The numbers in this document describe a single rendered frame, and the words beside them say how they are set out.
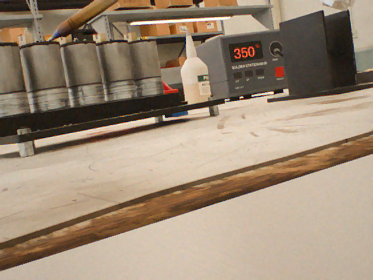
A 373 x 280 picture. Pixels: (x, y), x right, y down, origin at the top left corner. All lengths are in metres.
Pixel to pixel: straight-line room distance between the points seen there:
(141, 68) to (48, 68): 0.08
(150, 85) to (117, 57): 0.03
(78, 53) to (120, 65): 0.03
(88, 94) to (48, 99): 0.03
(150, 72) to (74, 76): 0.06
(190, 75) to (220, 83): 0.13
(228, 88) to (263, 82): 0.06
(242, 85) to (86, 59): 0.40
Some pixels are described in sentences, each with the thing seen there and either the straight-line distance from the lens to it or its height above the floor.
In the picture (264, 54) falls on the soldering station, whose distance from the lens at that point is 0.70.
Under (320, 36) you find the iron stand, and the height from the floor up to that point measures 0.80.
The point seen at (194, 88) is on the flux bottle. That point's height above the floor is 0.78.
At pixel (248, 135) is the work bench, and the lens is 0.15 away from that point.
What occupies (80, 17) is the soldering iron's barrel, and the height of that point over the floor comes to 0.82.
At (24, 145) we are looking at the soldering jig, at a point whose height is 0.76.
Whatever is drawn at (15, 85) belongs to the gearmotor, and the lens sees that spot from 0.28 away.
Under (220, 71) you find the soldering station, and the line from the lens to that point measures 0.67.
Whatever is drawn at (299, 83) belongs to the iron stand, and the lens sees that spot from 0.40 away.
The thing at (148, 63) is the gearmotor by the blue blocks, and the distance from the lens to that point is 0.34.
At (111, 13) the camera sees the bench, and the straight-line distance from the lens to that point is 2.92.
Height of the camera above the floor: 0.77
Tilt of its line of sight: 6 degrees down
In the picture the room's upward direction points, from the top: 9 degrees counter-clockwise
